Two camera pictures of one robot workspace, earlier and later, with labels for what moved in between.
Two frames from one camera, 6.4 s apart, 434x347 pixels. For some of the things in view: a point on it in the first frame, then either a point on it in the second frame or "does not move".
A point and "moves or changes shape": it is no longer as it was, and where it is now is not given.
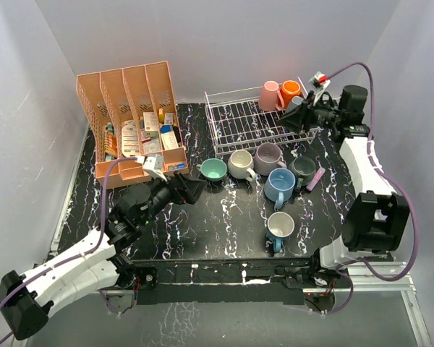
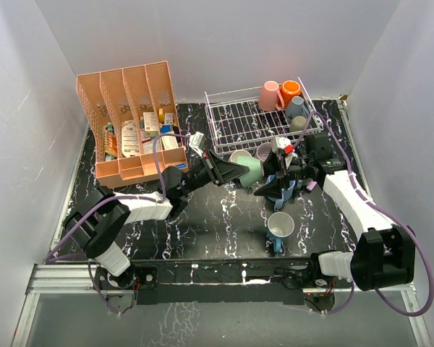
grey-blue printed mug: x=294 y=103 does not move
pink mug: x=268 y=97 does not move
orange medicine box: x=111 y=144 does not move
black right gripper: x=301 y=116 -> x=273 y=189
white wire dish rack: x=238 y=123 does not move
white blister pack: x=130 y=139 does not move
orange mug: x=288 y=90 does not move
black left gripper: x=185 y=190 -> x=220 y=170
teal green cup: x=213 y=169 moves or changes shape
